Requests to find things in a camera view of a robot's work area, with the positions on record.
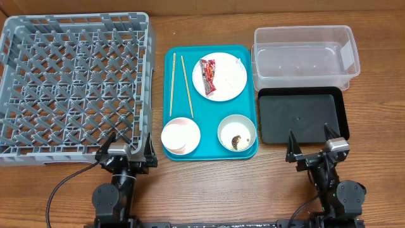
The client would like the white paper cup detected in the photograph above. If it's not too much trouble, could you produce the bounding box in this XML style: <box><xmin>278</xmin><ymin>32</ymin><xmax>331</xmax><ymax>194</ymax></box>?
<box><xmin>161</xmin><ymin>124</ymin><xmax>186</xmax><ymax>151</ymax></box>

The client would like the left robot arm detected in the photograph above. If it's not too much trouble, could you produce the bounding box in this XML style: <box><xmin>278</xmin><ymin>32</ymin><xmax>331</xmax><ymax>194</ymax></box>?
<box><xmin>92</xmin><ymin>133</ymin><xmax>158</xmax><ymax>228</ymax></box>

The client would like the white rice pile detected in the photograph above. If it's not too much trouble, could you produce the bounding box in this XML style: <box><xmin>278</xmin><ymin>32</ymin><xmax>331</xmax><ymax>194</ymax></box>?
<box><xmin>220</xmin><ymin>122</ymin><xmax>251</xmax><ymax>151</ymax></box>

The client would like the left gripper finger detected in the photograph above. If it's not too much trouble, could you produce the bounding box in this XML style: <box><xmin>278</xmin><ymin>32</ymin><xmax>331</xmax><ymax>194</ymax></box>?
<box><xmin>144</xmin><ymin>132</ymin><xmax>153</xmax><ymax>156</ymax></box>
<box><xmin>96</xmin><ymin>132</ymin><xmax>116</xmax><ymax>158</ymax></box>

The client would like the wooden chopstick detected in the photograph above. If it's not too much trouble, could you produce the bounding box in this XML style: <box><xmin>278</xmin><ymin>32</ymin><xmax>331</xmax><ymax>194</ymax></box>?
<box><xmin>170</xmin><ymin>53</ymin><xmax>176</xmax><ymax>117</ymax></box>
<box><xmin>180</xmin><ymin>55</ymin><xmax>194</xmax><ymax>118</ymax></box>

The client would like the brown food piece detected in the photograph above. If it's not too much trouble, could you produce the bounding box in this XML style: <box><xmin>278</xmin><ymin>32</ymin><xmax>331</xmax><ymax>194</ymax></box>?
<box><xmin>232</xmin><ymin>135</ymin><xmax>241</xmax><ymax>150</ymax></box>

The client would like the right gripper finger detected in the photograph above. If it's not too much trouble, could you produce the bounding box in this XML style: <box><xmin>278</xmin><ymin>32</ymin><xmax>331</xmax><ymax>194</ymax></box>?
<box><xmin>286</xmin><ymin>130</ymin><xmax>302</xmax><ymax>158</ymax></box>
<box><xmin>324</xmin><ymin>123</ymin><xmax>340</xmax><ymax>141</ymax></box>

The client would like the red snack wrapper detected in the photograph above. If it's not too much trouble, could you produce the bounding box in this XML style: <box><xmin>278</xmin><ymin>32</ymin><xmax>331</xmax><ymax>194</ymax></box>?
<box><xmin>199</xmin><ymin>59</ymin><xmax>216</xmax><ymax>95</ymax></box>

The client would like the teal serving tray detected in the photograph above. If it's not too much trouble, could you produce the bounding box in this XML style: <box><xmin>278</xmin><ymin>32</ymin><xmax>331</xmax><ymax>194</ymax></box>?
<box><xmin>163</xmin><ymin>44</ymin><xmax>259</xmax><ymax>162</ymax></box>

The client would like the grey dish rack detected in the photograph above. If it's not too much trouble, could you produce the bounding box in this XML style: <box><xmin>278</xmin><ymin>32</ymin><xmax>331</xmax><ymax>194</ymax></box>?
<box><xmin>1</xmin><ymin>12</ymin><xmax>156</xmax><ymax>166</ymax></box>

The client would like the clear plastic bin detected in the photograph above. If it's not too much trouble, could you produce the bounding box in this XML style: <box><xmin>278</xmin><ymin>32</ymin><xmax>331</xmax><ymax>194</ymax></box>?
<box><xmin>251</xmin><ymin>25</ymin><xmax>361</xmax><ymax>91</ymax></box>

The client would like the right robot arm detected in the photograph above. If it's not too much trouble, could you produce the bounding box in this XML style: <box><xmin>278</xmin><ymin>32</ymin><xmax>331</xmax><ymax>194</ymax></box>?
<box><xmin>285</xmin><ymin>124</ymin><xmax>366</xmax><ymax>227</ymax></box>

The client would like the grey bowl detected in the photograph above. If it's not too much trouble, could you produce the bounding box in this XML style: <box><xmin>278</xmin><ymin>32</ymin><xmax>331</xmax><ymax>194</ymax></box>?
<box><xmin>217</xmin><ymin>114</ymin><xmax>257</xmax><ymax>153</ymax></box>

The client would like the pink-white small bowl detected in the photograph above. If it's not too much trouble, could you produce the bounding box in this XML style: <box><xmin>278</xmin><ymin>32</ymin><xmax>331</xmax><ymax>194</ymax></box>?
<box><xmin>163</xmin><ymin>117</ymin><xmax>201</xmax><ymax>156</ymax></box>

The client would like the white round plate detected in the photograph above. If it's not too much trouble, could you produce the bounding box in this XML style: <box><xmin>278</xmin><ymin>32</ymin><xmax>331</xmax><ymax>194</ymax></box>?
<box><xmin>192</xmin><ymin>53</ymin><xmax>247</xmax><ymax>101</ymax></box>

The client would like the black tray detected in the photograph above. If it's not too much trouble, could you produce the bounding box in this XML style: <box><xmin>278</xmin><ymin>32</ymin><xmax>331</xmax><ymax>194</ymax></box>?
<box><xmin>258</xmin><ymin>87</ymin><xmax>350</xmax><ymax>144</ymax></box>

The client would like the white tissue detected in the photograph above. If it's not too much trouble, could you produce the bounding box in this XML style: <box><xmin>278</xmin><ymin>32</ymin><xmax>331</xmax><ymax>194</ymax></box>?
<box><xmin>218</xmin><ymin>60</ymin><xmax>245</xmax><ymax>90</ymax></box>

